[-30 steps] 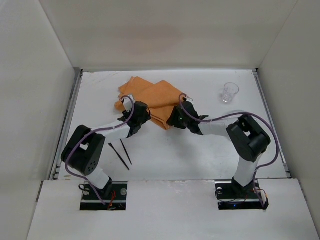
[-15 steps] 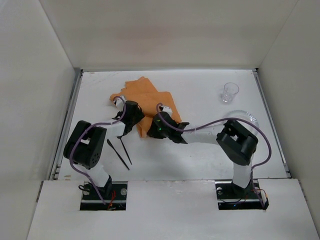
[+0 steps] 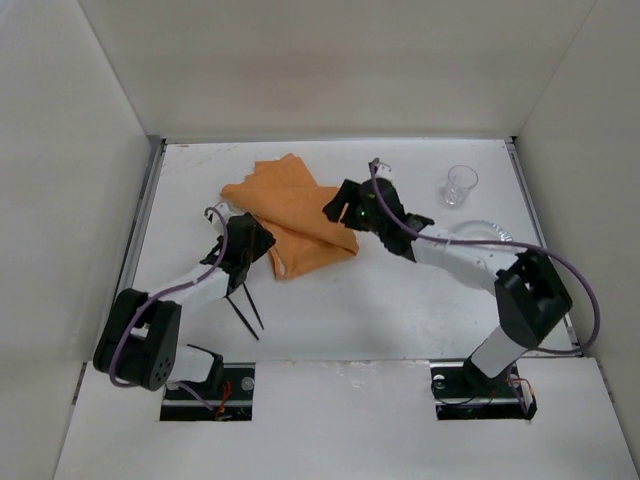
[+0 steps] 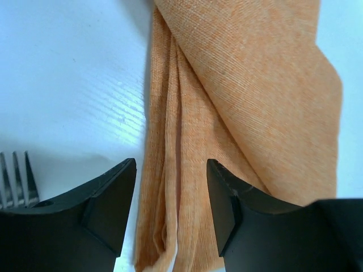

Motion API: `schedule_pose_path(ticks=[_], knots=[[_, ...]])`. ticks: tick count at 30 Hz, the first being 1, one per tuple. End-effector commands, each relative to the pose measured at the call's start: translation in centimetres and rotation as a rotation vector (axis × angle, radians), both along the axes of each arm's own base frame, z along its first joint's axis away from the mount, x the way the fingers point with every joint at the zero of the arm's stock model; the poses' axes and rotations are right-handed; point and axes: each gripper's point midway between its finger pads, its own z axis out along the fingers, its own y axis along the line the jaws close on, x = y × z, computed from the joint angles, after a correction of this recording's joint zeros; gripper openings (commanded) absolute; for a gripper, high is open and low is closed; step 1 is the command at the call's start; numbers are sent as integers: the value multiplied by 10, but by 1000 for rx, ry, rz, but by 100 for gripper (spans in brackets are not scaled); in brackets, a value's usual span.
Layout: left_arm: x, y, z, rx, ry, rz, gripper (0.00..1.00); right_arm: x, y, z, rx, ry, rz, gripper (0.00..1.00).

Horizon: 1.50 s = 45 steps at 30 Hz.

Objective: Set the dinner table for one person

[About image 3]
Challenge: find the black fork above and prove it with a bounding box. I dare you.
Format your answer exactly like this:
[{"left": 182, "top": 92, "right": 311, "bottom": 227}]
[{"left": 242, "top": 283, "right": 265, "bottom": 330}]

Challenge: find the orange cloth napkin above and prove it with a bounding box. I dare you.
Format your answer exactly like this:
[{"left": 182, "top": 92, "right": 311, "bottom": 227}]
[{"left": 220, "top": 153, "right": 359, "bottom": 281}]

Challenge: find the white ceramic bowl plate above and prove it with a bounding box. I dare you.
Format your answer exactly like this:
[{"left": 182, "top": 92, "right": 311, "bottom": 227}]
[{"left": 451, "top": 220, "right": 513, "bottom": 244}]

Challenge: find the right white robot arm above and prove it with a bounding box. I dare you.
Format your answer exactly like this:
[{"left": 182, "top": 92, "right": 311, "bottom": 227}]
[{"left": 323, "top": 178, "right": 573, "bottom": 393}]

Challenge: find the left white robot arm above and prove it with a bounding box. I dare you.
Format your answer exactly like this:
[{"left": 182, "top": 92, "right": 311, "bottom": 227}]
[{"left": 93, "top": 207, "right": 275, "bottom": 392}]

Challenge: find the black knife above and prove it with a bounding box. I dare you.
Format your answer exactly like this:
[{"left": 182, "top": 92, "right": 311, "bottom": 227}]
[{"left": 225, "top": 296, "right": 260, "bottom": 341}]

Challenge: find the clear drinking glass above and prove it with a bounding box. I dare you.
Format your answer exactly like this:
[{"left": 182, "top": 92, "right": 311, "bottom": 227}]
[{"left": 442, "top": 165, "right": 479, "bottom": 206}]

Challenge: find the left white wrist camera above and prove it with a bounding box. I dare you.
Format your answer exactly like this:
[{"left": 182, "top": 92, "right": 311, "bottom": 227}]
[{"left": 204, "top": 202, "right": 231, "bottom": 225}]

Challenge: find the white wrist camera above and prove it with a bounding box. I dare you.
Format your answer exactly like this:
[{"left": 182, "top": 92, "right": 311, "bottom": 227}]
[
  {"left": 375, "top": 163, "right": 395, "bottom": 182},
  {"left": 204, "top": 202, "right": 231, "bottom": 225}
]

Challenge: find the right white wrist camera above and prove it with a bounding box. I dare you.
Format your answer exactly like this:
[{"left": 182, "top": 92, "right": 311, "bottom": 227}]
[{"left": 375, "top": 163, "right": 395, "bottom": 182}]

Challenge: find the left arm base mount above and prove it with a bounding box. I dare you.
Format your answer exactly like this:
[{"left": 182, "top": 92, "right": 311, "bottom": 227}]
[{"left": 159, "top": 363, "right": 256, "bottom": 422}]

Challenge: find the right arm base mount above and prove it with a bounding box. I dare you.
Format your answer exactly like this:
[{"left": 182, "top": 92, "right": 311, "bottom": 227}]
[{"left": 430, "top": 362, "right": 538, "bottom": 421}]

